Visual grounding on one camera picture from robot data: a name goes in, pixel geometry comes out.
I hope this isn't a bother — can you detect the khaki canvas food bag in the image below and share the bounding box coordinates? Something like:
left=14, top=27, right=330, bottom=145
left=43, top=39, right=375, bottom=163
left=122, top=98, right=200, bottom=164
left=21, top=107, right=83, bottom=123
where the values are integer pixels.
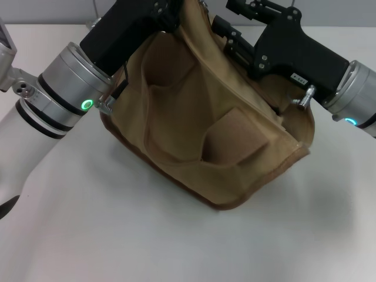
left=99, top=0, right=317, bottom=212

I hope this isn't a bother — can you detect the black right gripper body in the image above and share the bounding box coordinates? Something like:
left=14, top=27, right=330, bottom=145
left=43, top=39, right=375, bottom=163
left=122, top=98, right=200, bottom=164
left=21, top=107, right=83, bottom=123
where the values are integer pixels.
left=249, top=5, right=351, bottom=95

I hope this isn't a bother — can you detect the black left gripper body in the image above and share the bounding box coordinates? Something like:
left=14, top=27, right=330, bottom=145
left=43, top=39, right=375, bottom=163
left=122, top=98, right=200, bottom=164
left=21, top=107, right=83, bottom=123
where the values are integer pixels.
left=79, top=0, right=185, bottom=78

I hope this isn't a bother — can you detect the gripper cable with plug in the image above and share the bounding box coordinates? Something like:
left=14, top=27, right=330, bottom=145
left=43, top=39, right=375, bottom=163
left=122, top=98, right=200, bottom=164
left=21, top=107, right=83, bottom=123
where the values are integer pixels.
left=93, top=55, right=130, bottom=115
left=286, top=84, right=317, bottom=110

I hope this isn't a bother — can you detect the left gripper cable with plug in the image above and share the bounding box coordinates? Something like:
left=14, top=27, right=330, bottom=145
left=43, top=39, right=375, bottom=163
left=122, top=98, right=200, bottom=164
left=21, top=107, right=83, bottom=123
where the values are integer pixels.
left=93, top=55, right=130, bottom=115

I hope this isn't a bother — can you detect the right gripper cable with plug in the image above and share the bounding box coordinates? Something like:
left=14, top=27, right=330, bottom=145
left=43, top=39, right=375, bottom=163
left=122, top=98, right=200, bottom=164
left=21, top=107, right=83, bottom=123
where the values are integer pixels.
left=286, top=84, right=317, bottom=110

